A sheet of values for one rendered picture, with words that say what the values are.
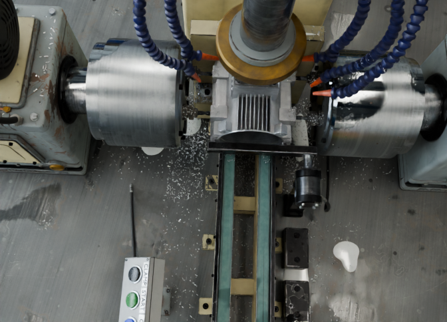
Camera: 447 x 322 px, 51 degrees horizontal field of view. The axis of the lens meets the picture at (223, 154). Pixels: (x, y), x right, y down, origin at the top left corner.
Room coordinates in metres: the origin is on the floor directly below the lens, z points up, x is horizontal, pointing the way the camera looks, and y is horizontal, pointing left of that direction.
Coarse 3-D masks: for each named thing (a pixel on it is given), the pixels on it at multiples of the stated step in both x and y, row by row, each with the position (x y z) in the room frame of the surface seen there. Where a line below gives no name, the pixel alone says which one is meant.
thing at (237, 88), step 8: (232, 80) 0.48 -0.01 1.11; (232, 88) 0.45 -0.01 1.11; (240, 88) 0.44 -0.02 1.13; (248, 88) 0.45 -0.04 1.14; (256, 88) 0.45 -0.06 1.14; (264, 88) 0.45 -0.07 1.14; (272, 88) 0.45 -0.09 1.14; (232, 96) 0.44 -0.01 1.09; (240, 96) 0.45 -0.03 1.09; (256, 96) 0.45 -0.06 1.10; (264, 96) 0.45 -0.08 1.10; (272, 96) 0.45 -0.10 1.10
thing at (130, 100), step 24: (96, 48) 0.51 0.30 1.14; (120, 48) 0.51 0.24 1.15; (168, 48) 0.52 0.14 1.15; (72, 72) 0.47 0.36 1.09; (96, 72) 0.44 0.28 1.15; (120, 72) 0.44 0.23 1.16; (144, 72) 0.45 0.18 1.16; (168, 72) 0.45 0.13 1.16; (72, 96) 0.41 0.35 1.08; (96, 96) 0.39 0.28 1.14; (120, 96) 0.39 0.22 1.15; (144, 96) 0.40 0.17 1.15; (168, 96) 0.40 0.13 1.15; (96, 120) 0.35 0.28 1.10; (120, 120) 0.35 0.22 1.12; (144, 120) 0.36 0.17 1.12; (168, 120) 0.36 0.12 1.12; (120, 144) 0.33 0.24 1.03; (144, 144) 0.33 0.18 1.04; (168, 144) 0.33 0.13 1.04
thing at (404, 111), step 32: (320, 64) 0.57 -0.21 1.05; (416, 64) 0.54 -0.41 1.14; (320, 96) 0.49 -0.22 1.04; (352, 96) 0.44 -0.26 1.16; (384, 96) 0.44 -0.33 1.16; (416, 96) 0.46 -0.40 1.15; (320, 128) 0.41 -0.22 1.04; (352, 128) 0.38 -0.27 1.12; (384, 128) 0.39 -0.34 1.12; (416, 128) 0.40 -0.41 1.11
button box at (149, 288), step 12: (132, 264) 0.06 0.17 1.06; (144, 264) 0.06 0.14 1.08; (156, 264) 0.07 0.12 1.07; (144, 276) 0.04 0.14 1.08; (156, 276) 0.04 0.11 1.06; (132, 288) 0.02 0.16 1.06; (144, 288) 0.02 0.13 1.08; (156, 288) 0.02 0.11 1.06; (144, 300) -0.01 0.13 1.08; (156, 300) 0.00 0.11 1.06; (120, 312) -0.03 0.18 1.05; (132, 312) -0.03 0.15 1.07; (144, 312) -0.03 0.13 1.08; (156, 312) -0.03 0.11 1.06
